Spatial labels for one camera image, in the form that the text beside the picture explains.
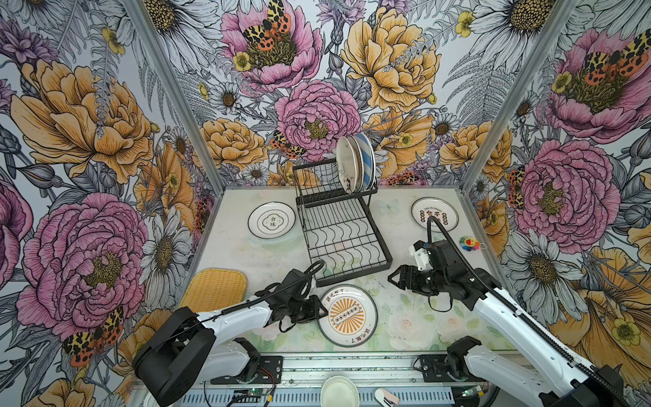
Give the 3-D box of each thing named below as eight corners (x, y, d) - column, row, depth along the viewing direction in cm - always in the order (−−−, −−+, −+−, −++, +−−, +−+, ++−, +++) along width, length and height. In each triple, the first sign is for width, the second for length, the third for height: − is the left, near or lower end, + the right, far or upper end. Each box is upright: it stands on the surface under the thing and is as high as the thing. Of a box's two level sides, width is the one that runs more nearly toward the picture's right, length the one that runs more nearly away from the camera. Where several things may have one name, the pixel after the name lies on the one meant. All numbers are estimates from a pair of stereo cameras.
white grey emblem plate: (245, 238, 106) (244, 235, 104) (254, 204, 118) (253, 201, 116) (292, 238, 106) (292, 235, 104) (296, 204, 118) (296, 201, 116)
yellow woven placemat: (182, 311, 88) (178, 307, 85) (197, 272, 97) (193, 268, 95) (241, 311, 88) (239, 308, 85) (250, 272, 97) (248, 268, 95)
